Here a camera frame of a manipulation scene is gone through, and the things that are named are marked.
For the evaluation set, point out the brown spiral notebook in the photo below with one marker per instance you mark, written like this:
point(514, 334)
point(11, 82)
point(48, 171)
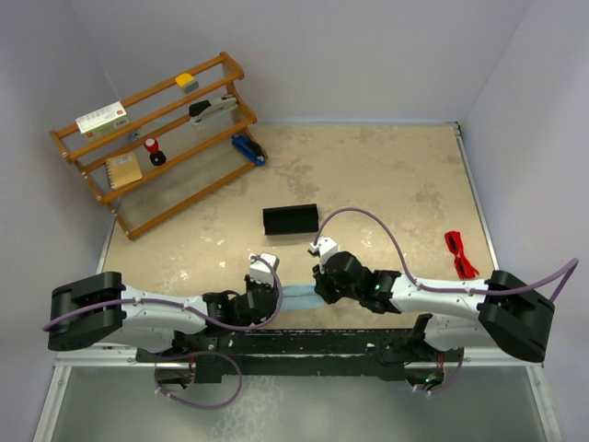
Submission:
point(123, 170)

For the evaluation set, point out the light blue cleaning cloth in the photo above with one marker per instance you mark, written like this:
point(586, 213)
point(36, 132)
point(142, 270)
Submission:
point(301, 297)

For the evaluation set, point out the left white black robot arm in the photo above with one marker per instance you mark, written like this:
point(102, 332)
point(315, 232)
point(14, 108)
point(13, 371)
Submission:
point(102, 309)

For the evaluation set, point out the blue black stapler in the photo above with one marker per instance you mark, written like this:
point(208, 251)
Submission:
point(249, 149)

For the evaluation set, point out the red black stamp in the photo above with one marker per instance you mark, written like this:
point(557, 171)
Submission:
point(156, 156)

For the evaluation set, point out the white staples box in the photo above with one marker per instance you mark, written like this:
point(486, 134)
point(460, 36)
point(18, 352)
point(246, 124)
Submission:
point(102, 122)

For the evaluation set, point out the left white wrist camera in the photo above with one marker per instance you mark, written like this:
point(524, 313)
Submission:
point(262, 267)

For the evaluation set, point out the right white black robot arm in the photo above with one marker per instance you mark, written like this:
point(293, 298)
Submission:
point(494, 312)

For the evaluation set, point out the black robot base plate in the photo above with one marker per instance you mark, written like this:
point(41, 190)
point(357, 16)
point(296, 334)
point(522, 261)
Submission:
point(387, 354)

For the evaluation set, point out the black glasses case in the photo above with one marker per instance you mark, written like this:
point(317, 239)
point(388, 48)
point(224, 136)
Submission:
point(289, 220)

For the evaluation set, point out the black silver stapler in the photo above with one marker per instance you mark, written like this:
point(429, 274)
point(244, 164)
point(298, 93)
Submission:
point(204, 110)

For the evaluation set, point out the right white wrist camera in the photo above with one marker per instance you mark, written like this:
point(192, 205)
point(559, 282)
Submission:
point(323, 248)

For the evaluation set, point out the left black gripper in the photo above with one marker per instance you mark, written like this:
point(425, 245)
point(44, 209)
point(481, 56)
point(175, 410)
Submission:
point(250, 283)

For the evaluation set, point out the wooden three-tier shelf rack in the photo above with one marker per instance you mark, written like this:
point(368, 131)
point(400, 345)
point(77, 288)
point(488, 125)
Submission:
point(172, 145)

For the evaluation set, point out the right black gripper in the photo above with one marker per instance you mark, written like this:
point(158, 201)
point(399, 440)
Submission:
point(321, 278)

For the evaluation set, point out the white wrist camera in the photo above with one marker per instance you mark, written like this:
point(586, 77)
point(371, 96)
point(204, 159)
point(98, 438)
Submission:
point(262, 267)
point(323, 248)

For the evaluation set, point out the red sunglasses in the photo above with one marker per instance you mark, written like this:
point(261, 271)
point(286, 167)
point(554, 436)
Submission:
point(465, 270)

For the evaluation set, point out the yellow grey eraser block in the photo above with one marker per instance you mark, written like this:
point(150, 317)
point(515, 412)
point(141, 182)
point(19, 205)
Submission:
point(186, 82)

